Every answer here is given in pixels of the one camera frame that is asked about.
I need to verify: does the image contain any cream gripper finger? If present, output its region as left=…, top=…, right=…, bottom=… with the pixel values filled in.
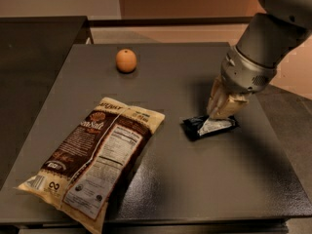
left=209, top=95, right=249, bottom=119
left=207, top=76, right=228, bottom=115

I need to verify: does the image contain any dark blue rxbar wrapper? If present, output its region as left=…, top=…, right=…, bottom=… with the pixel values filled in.
left=182, top=115, right=239, bottom=141

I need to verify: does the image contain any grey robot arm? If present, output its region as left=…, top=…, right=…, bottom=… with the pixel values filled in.
left=207, top=0, right=312, bottom=119

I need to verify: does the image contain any orange fruit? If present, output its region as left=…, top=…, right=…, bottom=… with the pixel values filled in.
left=115, top=49, right=137, bottom=73

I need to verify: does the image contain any sea salt chips bag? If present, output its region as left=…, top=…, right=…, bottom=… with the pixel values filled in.
left=18, top=97, right=165, bottom=234

